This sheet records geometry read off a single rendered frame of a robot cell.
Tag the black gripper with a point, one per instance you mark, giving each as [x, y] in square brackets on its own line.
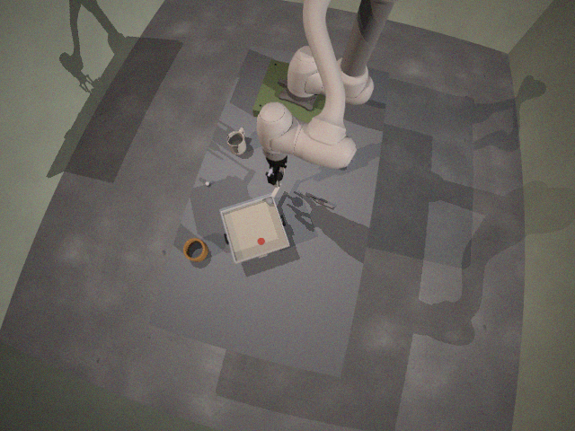
[275, 167]

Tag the beige mug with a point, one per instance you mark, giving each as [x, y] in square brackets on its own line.
[236, 142]

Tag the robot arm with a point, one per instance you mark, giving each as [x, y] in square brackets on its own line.
[314, 70]

